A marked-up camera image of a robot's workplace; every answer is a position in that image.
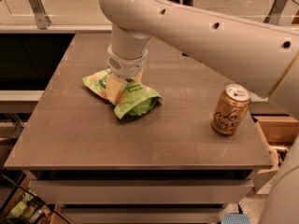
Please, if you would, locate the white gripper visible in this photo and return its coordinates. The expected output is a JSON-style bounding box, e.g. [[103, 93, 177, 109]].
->
[[106, 46, 148, 105]]

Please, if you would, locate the green rice chip bag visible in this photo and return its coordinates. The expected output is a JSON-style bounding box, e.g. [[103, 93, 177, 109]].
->
[[82, 69, 161, 119]]

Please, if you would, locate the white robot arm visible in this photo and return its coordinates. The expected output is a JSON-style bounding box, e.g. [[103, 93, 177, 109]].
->
[[99, 0, 299, 119]]

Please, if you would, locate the glass barrier panel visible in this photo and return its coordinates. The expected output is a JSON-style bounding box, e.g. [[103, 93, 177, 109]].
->
[[0, 0, 299, 26]]

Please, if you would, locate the gold La Croix can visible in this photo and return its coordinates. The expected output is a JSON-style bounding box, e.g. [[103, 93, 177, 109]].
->
[[211, 83, 251, 135]]

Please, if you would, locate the upper grey drawer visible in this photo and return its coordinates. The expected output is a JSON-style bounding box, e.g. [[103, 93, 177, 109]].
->
[[29, 180, 253, 204]]

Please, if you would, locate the grey drawer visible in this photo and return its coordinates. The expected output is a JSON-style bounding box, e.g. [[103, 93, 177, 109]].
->
[[61, 207, 225, 224], [29, 180, 253, 204]]

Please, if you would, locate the lower grey drawer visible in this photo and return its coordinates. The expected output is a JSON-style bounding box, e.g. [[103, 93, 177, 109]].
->
[[61, 207, 225, 224]]

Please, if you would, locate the green items lower left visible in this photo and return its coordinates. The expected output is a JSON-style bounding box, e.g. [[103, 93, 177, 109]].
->
[[6, 193, 45, 224]]

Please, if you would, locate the cardboard box with items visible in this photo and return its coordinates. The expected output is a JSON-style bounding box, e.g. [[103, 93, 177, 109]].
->
[[253, 115, 299, 194]]

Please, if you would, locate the blue mesh object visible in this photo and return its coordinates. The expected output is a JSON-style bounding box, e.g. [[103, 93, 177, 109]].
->
[[221, 214, 250, 224]]

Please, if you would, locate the left metal glass bracket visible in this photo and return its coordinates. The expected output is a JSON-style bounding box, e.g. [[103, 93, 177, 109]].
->
[[28, 0, 51, 30]]

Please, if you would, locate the metal glass bracket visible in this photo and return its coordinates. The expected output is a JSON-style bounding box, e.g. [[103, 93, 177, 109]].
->
[[263, 0, 288, 25], [28, 0, 51, 30]]

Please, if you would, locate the right metal glass bracket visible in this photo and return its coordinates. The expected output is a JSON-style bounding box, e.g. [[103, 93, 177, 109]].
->
[[263, 0, 288, 25]]

